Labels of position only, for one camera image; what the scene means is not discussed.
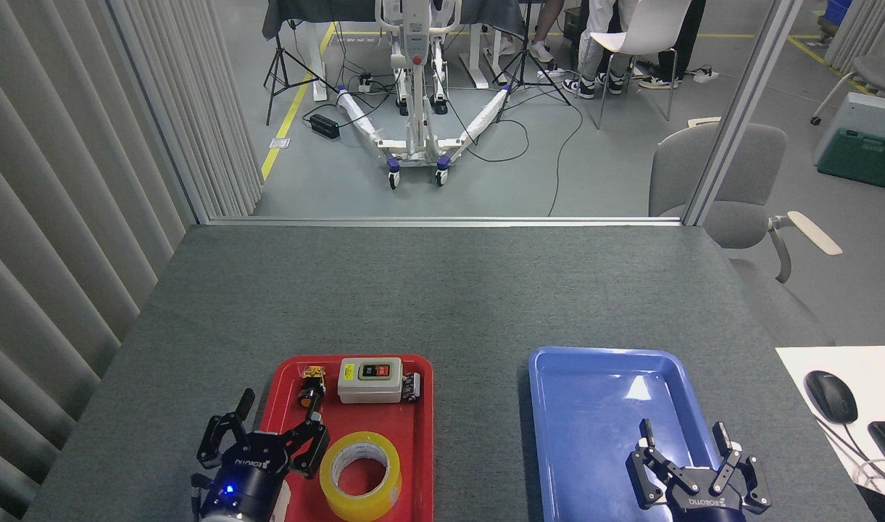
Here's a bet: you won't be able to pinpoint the black floor cable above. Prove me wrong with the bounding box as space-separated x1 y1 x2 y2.
547 101 585 218

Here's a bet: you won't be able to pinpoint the yellow tape roll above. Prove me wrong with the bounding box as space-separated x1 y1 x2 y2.
319 431 403 522

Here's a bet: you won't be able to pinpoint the grey chair on castors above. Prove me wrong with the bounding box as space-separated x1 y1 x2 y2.
810 54 885 126

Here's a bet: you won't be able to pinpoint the grey white box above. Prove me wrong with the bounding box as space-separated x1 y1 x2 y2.
813 92 885 166

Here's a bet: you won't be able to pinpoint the silver frame post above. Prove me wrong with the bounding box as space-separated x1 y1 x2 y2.
683 0 805 227
105 0 212 225

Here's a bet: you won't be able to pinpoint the grey office chair with armrest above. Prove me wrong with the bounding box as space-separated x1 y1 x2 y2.
649 122 843 284

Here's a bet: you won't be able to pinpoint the black computer mouse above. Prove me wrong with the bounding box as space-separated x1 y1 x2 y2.
805 370 859 425

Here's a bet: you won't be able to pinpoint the silver frame rail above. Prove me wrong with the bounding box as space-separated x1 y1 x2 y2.
207 216 684 228

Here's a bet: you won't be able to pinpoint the standing person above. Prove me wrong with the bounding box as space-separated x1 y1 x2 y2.
636 0 708 90

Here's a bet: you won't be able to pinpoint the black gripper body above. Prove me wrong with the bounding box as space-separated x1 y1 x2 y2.
665 468 749 522
196 432 292 522

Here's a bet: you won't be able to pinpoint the yellow black push button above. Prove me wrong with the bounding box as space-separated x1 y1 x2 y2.
298 366 327 410

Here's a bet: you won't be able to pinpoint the white plastic chair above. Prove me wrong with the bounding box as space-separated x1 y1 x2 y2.
586 0 693 131

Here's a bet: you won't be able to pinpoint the black tripod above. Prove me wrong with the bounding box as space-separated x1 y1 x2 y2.
494 0 572 123
263 20 340 126

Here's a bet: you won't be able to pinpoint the red plastic tray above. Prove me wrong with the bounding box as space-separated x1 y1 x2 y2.
257 354 436 522

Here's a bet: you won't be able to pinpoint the white side desk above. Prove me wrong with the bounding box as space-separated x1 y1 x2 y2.
776 346 885 522

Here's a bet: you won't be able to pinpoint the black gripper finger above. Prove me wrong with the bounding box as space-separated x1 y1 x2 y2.
279 410 331 480
710 421 772 515
627 418 694 509
197 389 257 469

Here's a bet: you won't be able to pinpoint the grey vertical blinds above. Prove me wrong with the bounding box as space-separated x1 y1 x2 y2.
0 0 264 522

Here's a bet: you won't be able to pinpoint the blue plastic tray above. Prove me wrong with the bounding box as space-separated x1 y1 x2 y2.
527 346 740 522

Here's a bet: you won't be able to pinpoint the seated person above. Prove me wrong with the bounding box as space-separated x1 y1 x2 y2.
562 0 631 100

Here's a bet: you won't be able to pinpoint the grey switch box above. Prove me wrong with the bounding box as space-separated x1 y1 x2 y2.
337 357 404 405

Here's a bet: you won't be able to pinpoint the green plastic case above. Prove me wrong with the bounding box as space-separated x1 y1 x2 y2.
818 129 885 189

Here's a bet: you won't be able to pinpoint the table with dark cloth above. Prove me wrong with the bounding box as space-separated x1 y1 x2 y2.
262 0 527 102

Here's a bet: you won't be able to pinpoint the white stand on wheels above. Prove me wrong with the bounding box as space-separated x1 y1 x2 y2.
336 0 513 191

